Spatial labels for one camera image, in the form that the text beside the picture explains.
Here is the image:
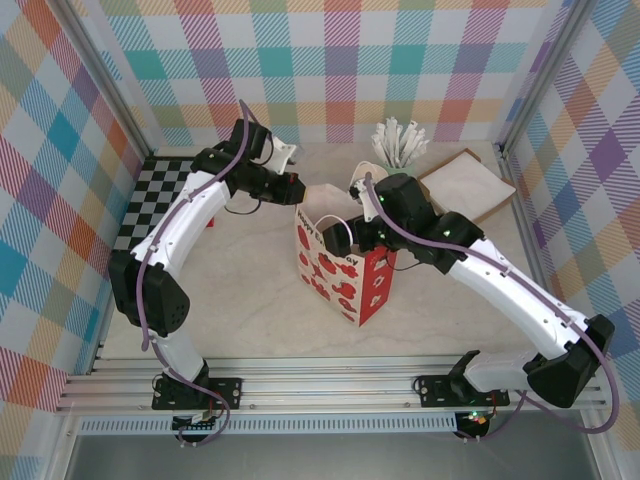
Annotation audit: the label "white napkins on tray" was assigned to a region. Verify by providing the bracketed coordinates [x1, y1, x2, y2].
[416, 148, 517, 227]

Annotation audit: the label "black grey chessboard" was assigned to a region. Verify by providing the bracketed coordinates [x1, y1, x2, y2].
[113, 155, 217, 256]

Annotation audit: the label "red white paper gift bag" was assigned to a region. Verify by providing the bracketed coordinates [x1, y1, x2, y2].
[292, 183, 399, 329]

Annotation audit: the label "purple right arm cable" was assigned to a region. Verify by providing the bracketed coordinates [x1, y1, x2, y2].
[364, 172, 621, 444]

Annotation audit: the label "aluminium frame post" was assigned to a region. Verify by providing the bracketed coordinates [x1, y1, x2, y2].
[497, 0, 601, 156]
[58, 0, 154, 157]

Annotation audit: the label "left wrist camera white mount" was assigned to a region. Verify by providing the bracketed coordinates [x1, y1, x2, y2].
[266, 139, 300, 175]

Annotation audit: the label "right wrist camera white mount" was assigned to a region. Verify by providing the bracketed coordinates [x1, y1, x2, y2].
[348, 175, 382, 224]

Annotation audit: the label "white paper wrapped straw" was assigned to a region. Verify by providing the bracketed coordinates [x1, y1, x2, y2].
[399, 120, 417, 167]
[370, 130, 391, 165]
[405, 138, 431, 168]
[374, 122, 395, 165]
[385, 118, 401, 166]
[403, 127, 426, 167]

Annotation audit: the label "stack of green paper cups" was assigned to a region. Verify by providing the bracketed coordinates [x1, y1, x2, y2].
[348, 160, 390, 199]

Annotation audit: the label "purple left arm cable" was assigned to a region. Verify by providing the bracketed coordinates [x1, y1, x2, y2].
[137, 99, 251, 447]

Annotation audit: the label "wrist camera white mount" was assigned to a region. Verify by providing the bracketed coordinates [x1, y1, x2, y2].
[348, 175, 382, 224]
[266, 139, 300, 175]

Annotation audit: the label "white slotted cable duct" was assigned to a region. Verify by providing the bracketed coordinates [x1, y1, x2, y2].
[78, 418, 459, 435]

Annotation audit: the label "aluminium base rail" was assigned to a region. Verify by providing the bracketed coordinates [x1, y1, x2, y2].
[54, 354, 607, 415]

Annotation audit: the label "small electronics board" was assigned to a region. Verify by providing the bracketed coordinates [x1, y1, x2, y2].
[171, 412, 225, 434]
[457, 409, 491, 437]

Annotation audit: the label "aluminium side rail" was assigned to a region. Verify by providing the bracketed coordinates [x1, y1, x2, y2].
[497, 144, 576, 369]

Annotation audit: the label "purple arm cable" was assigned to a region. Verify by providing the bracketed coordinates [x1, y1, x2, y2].
[364, 172, 621, 444]
[137, 99, 251, 447]

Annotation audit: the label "stack of white napkins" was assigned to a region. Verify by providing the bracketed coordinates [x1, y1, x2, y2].
[422, 152, 514, 215]

